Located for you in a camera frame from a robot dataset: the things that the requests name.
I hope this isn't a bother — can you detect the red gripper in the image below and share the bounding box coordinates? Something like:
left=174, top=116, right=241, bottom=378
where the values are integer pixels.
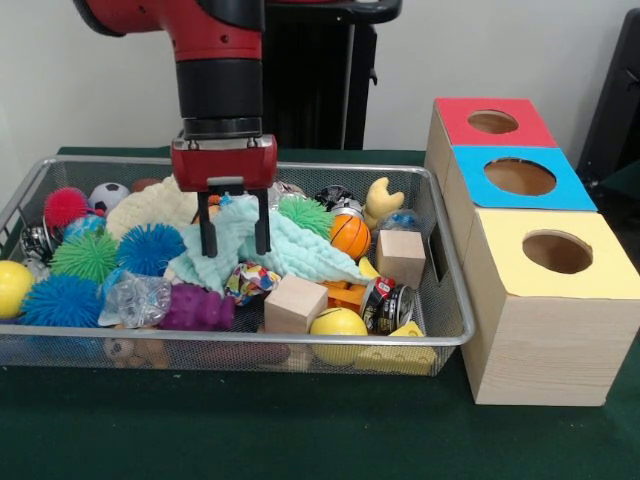
left=170, top=134, right=279, bottom=260

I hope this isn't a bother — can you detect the pink spiky ball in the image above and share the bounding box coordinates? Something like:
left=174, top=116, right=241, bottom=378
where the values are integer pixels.
left=43, top=187, right=90, bottom=230

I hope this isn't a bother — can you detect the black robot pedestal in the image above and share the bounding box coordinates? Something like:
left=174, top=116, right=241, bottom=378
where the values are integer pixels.
left=262, top=0, right=404, bottom=150

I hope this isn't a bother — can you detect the crushed clear plastic bottle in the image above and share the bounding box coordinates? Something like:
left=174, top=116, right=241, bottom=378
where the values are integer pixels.
left=97, top=272, right=172, bottom=329

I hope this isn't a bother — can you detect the dark green table cloth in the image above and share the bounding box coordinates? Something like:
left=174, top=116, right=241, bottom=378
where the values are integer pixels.
left=0, top=145, right=640, bottom=480
left=597, top=164, right=640, bottom=236

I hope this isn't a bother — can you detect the plain yellow ball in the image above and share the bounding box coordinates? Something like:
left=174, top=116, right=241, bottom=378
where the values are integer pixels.
left=0, top=260, right=36, bottom=320

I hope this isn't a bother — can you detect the purple knobbly rubber toy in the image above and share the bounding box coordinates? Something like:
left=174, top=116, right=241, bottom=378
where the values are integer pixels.
left=158, top=282, right=236, bottom=332

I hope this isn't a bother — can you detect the black and white soccer ball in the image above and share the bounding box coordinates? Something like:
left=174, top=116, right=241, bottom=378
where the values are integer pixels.
left=88, top=182, right=131, bottom=214

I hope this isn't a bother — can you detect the yellow smiley face ball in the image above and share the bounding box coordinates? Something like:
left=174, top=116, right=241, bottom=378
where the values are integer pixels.
left=309, top=308, right=369, bottom=365

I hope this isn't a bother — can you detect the cream white cloth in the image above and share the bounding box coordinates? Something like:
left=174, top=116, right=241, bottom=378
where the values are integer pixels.
left=105, top=174, right=200, bottom=240

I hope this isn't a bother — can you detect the small bright dotted fabric scrunchie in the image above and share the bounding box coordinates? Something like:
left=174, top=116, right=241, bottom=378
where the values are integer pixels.
left=224, top=260, right=282, bottom=307

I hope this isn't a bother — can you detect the shallow wire mesh bin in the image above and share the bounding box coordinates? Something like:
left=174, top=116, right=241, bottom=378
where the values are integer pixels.
left=0, top=154, right=477, bottom=376

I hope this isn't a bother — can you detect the small blue spiky ball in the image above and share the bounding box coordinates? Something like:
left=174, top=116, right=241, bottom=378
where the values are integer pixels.
left=115, top=222, right=187, bottom=279

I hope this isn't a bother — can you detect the mint green cloth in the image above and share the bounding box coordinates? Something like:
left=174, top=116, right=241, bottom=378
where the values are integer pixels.
left=168, top=194, right=374, bottom=296

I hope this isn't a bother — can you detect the wooden box with three holes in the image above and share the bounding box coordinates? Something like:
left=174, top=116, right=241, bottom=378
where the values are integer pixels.
left=424, top=97, right=640, bottom=407

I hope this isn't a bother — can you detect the large blue spiky ball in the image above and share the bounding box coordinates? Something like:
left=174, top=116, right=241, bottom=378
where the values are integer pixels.
left=19, top=274, right=104, bottom=329

